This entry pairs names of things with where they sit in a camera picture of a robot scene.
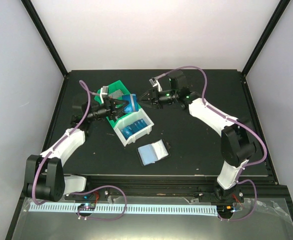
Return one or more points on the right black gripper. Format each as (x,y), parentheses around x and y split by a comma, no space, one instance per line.
(154,102)

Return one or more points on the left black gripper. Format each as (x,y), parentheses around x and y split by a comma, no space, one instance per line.
(110,105)

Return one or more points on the blue credit card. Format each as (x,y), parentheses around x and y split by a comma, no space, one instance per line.
(132,106)

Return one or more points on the white plastic card bin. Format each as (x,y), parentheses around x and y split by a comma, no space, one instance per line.
(129,119)

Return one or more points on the clear sleeve card holder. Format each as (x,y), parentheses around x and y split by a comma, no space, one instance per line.
(153,152)

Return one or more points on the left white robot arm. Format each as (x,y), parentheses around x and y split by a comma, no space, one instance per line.
(44,179)

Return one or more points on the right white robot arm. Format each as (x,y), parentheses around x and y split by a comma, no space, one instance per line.
(237,144)

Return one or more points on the red and white cards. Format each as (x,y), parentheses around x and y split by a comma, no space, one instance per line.
(116,94)

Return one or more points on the blue cards in bin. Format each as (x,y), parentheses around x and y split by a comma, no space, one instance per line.
(133,128)

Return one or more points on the left circuit board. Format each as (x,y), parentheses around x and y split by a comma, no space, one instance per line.
(86,207)

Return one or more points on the circuit board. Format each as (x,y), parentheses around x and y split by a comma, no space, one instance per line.
(86,207)
(223,209)

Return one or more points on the right circuit board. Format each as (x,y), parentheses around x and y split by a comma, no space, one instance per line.
(223,209)

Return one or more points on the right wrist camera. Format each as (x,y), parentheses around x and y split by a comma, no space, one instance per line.
(156,84)

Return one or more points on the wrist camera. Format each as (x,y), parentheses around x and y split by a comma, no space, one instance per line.
(156,84)
(104,92)

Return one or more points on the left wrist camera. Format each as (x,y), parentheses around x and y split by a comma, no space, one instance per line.
(104,92)

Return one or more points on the white slotted cable duct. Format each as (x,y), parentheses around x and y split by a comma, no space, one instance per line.
(138,209)

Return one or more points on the left black frame post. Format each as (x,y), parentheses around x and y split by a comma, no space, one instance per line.
(34,16)

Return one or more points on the black frame post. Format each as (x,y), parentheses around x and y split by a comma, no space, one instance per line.
(272,23)
(34,16)

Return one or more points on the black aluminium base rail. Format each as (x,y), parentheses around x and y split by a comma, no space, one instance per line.
(178,186)

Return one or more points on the right black frame post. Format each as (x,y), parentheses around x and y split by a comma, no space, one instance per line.
(272,23)

